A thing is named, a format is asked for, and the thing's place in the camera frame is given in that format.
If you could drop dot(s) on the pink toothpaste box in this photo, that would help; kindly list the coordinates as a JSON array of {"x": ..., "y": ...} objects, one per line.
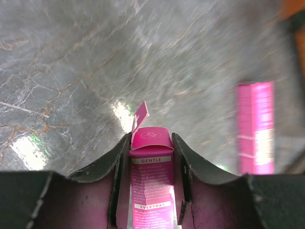
[
  {"x": 256, "y": 127},
  {"x": 151, "y": 156}
]

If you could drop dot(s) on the orange plastic basket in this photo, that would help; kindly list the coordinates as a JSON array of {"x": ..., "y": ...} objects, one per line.
[{"x": 293, "y": 11}]

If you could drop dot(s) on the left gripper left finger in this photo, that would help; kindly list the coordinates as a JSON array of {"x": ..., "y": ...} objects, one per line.
[{"x": 94, "y": 197}]

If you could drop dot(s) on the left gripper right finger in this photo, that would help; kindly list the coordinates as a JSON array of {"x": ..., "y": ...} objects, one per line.
[{"x": 208, "y": 197}]

